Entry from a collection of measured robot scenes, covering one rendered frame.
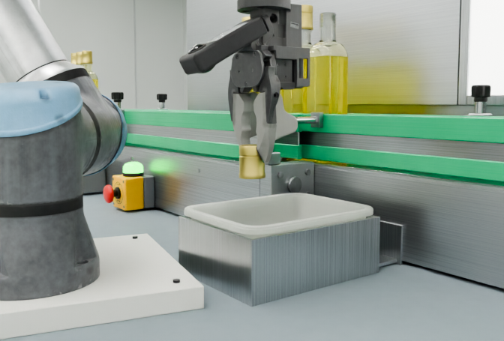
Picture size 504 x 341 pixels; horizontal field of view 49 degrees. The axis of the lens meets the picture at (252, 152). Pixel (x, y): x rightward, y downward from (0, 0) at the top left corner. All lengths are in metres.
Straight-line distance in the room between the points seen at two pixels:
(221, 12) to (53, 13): 5.57
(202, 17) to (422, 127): 0.96
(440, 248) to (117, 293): 0.43
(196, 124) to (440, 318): 0.63
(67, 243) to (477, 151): 0.52
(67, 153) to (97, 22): 6.58
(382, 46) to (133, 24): 6.43
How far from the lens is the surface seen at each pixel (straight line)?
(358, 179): 0.89
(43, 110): 0.64
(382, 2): 1.10
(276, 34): 0.76
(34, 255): 0.65
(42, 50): 0.81
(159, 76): 7.51
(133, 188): 1.22
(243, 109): 0.75
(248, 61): 0.73
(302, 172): 0.94
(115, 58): 7.26
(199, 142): 1.10
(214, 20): 1.60
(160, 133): 1.25
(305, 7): 1.05
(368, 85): 1.11
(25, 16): 0.83
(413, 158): 0.84
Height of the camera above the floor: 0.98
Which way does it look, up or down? 5 degrees down
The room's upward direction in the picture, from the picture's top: straight up
